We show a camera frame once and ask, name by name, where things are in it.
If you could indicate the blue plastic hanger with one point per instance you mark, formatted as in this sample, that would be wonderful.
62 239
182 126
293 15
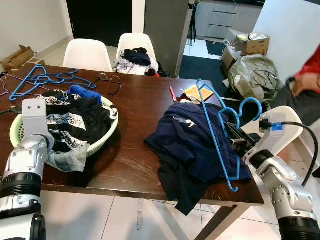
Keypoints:
82 81
251 99
22 83

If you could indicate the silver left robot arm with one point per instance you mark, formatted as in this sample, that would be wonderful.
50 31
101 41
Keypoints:
25 155

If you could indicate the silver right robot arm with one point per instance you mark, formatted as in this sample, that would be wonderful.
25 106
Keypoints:
280 185

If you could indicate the purple plastic hanger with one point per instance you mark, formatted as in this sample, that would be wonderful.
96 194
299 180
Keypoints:
3 91

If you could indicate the person bare hand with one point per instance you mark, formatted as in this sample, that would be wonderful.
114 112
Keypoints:
304 85

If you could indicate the grey blue cloth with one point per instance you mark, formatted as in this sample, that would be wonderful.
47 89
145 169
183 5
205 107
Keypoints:
70 159

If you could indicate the black white patterned garment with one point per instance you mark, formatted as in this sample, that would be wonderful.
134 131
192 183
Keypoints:
87 120

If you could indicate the light green laundry basket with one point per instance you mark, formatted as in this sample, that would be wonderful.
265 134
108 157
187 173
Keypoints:
106 137

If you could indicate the bright blue rolled cloth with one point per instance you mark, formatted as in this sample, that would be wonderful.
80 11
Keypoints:
85 94

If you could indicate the olive green stuffed bag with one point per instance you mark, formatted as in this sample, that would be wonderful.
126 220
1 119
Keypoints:
252 77

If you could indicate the orange notepad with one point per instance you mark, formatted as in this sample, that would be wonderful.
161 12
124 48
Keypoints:
195 92

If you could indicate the red pen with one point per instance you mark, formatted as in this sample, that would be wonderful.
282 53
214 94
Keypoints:
172 94

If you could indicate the dark blue floor mat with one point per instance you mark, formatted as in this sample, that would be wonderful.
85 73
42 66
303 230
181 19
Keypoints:
200 67

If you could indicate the dark wooden table leg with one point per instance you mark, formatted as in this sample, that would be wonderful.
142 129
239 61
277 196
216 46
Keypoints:
217 222

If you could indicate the cardboard box with foil bags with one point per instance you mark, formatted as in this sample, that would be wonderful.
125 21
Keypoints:
255 47

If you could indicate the brown cardboard box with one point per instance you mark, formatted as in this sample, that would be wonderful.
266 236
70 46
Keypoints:
17 57

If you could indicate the person in red shirt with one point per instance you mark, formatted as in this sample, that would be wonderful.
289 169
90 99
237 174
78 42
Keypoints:
312 62

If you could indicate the white grey garment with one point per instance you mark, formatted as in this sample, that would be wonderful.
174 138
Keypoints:
125 67

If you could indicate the grey drawer cabinet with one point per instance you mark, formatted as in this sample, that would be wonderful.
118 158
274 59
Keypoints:
225 17

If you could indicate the dark folded garment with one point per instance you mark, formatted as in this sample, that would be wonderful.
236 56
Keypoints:
137 56

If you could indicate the black tripod stand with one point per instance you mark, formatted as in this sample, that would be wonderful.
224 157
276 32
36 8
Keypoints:
192 25

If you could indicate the grey door panel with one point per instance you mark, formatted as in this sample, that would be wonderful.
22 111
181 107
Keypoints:
167 35

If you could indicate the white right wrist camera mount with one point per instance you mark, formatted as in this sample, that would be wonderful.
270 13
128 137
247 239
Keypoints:
265 145

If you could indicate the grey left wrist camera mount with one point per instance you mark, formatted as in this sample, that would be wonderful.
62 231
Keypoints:
34 117

